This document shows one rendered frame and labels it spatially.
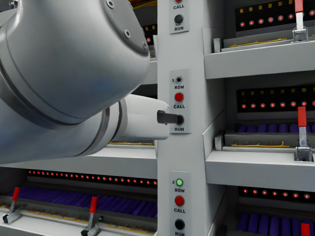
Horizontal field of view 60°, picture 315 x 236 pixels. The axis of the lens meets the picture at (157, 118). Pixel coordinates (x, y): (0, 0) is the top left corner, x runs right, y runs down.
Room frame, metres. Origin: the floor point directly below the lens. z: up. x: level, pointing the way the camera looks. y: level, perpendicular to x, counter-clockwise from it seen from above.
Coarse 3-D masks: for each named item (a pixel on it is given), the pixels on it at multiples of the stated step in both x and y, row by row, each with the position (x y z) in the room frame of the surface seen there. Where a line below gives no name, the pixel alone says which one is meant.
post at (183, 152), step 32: (160, 0) 0.53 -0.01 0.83; (192, 0) 0.50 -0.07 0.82; (224, 0) 0.67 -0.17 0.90; (160, 32) 0.53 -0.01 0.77; (192, 32) 0.51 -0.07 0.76; (224, 32) 0.67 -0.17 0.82; (160, 64) 0.53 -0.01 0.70; (192, 64) 0.51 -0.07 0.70; (160, 96) 0.53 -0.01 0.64; (192, 96) 0.51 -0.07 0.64; (224, 96) 0.66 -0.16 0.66; (192, 128) 0.51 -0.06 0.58; (160, 160) 0.53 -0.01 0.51; (192, 160) 0.51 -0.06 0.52; (160, 192) 0.53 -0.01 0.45; (192, 192) 0.51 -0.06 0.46; (224, 192) 0.65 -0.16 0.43; (160, 224) 0.53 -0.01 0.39; (192, 224) 0.51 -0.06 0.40
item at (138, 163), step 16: (112, 144) 0.67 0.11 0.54; (128, 144) 0.65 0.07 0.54; (144, 144) 0.63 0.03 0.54; (48, 160) 0.67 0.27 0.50; (64, 160) 0.65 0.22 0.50; (80, 160) 0.62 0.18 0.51; (96, 160) 0.60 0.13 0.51; (112, 160) 0.59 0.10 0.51; (128, 160) 0.57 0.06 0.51; (144, 160) 0.55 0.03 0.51; (128, 176) 0.58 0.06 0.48; (144, 176) 0.56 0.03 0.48
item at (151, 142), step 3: (111, 141) 0.65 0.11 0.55; (114, 141) 0.66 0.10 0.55; (117, 141) 0.66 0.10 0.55; (120, 141) 0.66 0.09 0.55; (123, 141) 0.65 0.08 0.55; (126, 141) 0.64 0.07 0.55; (129, 141) 0.65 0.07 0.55; (132, 141) 0.64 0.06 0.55; (135, 141) 0.64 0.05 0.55; (138, 141) 0.64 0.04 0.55; (141, 141) 0.62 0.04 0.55; (144, 141) 0.63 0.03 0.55; (147, 141) 0.63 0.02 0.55; (150, 141) 0.61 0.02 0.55; (153, 141) 0.62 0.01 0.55; (150, 144) 0.60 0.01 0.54
